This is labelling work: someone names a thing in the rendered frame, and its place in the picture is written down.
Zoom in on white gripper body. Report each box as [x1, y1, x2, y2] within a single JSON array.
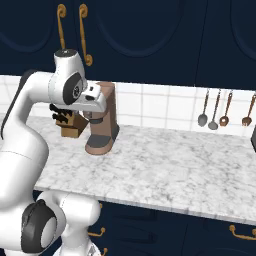
[[71, 89, 109, 114]]

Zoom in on brown coffee machine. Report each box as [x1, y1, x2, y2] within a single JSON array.
[[82, 81, 121, 156]]

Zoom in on wooden knife block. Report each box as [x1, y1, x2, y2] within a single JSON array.
[[48, 103, 90, 139]]

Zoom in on navy cupboard door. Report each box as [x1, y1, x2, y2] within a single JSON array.
[[195, 0, 256, 92], [71, 0, 206, 88], [0, 0, 75, 78]]

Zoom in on grey hanging spoon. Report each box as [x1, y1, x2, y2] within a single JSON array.
[[197, 88, 211, 128]]

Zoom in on grey hanging ladle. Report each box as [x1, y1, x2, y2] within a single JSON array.
[[207, 88, 222, 131]]

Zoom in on brown hanging slotted spoon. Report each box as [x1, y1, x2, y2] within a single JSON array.
[[218, 90, 234, 128]]

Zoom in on navy drawer front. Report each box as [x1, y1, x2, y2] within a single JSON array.
[[87, 200, 189, 256], [181, 215, 256, 256]]

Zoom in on brown hanging fork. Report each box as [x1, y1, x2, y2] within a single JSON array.
[[241, 93, 256, 128]]

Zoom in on gold cupboard handle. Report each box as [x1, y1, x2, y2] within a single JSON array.
[[78, 3, 94, 67], [56, 3, 68, 51]]

